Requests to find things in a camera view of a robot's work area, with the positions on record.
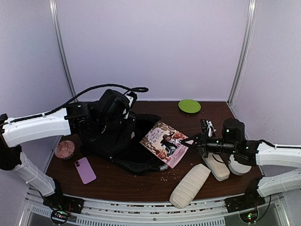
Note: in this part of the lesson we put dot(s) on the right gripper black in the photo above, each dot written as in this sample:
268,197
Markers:
201,141

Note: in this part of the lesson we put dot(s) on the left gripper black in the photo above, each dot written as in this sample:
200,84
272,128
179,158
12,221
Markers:
127,130

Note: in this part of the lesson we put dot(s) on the black student backpack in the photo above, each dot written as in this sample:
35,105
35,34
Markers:
123,148

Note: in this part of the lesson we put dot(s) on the purple illustrated paperback book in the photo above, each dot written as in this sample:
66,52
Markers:
165,143

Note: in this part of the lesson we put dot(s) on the beige glasses case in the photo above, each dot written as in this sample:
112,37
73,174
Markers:
217,166

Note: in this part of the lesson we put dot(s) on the beige fabric pencil pouch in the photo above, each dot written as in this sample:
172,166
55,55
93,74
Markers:
189,186

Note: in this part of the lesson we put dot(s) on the pink smartphone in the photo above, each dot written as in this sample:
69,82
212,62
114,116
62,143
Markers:
85,170

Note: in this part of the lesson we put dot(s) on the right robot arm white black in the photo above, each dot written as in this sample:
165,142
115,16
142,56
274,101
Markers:
250,153

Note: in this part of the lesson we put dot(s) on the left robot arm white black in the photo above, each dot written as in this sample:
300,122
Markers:
106,118

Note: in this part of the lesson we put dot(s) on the green plate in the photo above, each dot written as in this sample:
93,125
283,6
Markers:
189,106

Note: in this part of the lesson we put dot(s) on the white bowl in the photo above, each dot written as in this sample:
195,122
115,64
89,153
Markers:
238,168

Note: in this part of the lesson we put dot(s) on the red patterned small bowl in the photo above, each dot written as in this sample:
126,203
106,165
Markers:
65,150

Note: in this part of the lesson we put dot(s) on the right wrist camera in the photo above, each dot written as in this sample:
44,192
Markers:
207,128

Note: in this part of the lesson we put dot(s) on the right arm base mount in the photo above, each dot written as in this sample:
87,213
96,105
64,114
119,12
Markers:
246,204

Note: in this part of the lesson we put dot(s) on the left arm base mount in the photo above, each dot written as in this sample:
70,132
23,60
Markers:
62,206

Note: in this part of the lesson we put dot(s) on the front aluminium rail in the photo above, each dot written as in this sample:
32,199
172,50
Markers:
206,212

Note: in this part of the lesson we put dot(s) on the left aluminium frame post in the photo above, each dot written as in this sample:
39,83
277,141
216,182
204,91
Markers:
62,54

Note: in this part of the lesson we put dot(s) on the aluminium frame post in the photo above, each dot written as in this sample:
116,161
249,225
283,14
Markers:
250,17
62,54

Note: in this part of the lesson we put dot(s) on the right aluminium frame post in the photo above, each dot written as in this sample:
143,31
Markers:
250,17

